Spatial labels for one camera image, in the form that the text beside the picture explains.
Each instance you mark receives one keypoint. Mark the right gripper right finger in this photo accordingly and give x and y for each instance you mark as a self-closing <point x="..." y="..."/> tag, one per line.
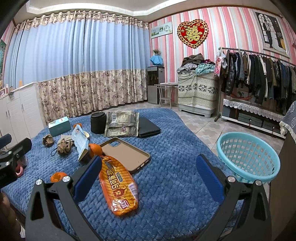
<point x="253" y="221"/>

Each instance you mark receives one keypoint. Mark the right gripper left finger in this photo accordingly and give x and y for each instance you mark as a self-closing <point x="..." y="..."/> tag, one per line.
<point x="42" y="219"/>

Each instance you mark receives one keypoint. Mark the small brown wad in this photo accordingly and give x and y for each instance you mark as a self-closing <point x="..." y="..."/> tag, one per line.
<point x="48" y="141"/>

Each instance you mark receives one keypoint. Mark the orange peel piece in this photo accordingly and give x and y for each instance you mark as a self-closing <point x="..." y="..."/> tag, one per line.
<point x="95" y="150"/>
<point x="58" y="176"/>

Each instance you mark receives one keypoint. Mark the light blue paper leaflet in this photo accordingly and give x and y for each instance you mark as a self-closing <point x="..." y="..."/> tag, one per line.
<point x="81" y="142"/>

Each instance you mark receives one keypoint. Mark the orange snack wrapper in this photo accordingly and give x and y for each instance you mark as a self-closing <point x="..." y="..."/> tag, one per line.
<point x="119" y="187"/>

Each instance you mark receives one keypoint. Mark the green grey foil packaging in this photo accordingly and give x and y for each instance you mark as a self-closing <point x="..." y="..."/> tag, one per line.
<point x="122" y="124"/>

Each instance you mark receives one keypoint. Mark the pink round object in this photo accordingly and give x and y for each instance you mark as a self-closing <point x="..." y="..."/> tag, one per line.
<point x="21" y="165"/>

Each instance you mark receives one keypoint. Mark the dark wooden side table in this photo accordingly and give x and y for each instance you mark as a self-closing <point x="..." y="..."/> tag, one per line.
<point x="282" y="199"/>

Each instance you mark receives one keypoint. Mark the white cabinet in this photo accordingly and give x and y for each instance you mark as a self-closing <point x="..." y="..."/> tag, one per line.
<point x="22" y="114"/>

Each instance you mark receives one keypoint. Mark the teal tissue box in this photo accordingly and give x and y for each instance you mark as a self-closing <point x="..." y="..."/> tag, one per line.
<point x="59" y="126"/>

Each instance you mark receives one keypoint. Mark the light blue plastic basket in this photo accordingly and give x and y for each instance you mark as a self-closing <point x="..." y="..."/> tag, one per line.
<point x="248" y="157"/>

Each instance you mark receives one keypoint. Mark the black cylindrical canister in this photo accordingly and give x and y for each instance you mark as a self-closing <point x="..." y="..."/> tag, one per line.
<point x="98" y="122"/>

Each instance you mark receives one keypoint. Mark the grey floral fringed cloth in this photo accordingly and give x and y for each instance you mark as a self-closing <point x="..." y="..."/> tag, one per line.
<point x="288" y="123"/>

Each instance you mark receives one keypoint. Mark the blue quilted blanket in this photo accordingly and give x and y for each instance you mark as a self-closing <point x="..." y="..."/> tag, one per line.
<point x="174" y="203"/>

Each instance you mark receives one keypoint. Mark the low shelf with lace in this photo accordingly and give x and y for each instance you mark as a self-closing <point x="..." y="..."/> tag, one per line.
<point x="252" y="116"/>

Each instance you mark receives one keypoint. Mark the beige phone case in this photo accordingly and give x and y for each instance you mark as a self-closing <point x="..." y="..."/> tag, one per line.
<point x="131" y="157"/>

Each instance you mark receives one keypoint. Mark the blue and floral curtain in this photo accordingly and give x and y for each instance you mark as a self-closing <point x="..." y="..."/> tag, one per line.
<point x="82" y="61"/>

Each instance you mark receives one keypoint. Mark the black laptop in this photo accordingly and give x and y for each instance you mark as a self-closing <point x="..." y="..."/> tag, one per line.
<point x="147" y="129"/>

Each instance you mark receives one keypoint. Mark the patterned cloth covered cabinet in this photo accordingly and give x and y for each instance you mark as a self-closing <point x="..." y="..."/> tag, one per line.
<point x="197" y="94"/>

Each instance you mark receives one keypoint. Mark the clothes rack with garments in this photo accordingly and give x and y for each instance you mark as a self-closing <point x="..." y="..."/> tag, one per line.
<point x="246" y="67"/>

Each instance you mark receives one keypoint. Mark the small white table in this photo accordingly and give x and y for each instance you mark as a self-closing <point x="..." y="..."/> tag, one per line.
<point x="166" y="91"/>

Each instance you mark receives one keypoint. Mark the black water dispenser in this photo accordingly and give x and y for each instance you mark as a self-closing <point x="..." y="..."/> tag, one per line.
<point x="155" y="76"/>

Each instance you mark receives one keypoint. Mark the pile of clothes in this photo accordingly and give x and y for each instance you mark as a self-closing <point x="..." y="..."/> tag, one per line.
<point x="196" y="63"/>

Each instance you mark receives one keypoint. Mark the blue cloth covered bottle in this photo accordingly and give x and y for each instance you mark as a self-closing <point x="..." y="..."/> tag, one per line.
<point x="156" y="60"/>

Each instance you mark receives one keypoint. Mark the framed dark poster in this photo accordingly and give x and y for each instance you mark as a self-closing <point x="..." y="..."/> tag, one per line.
<point x="271" y="33"/>

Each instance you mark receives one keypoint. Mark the red gold heart decoration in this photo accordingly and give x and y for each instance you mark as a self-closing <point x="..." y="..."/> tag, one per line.
<point x="193" y="33"/>

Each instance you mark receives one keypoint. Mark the landscape picture on wall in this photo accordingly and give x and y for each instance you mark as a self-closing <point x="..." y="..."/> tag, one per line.
<point x="162" y="30"/>

